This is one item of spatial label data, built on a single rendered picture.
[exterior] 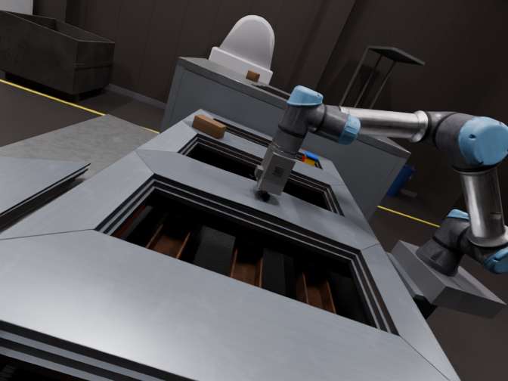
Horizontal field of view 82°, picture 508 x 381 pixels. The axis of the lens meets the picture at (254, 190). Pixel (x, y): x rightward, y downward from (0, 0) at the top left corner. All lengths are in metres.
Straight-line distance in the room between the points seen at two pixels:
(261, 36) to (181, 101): 2.31
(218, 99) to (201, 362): 1.35
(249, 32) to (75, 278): 3.53
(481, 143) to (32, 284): 0.95
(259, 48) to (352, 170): 2.43
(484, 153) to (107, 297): 0.89
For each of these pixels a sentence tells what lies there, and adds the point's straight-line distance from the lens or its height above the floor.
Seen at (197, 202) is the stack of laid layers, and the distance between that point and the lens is 0.74.
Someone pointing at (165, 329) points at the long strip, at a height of 0.86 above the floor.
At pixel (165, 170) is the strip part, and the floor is 0.86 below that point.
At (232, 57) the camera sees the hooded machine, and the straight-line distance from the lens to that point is 3.75.
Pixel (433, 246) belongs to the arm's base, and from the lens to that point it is 1.31.
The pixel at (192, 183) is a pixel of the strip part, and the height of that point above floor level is 0.86.
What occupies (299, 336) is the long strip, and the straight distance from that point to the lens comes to 0.49.
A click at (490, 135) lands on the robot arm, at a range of 0.95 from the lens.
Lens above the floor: 1.19
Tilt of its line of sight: 23 degrees down
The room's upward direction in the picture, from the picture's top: 23 degrees clockwise
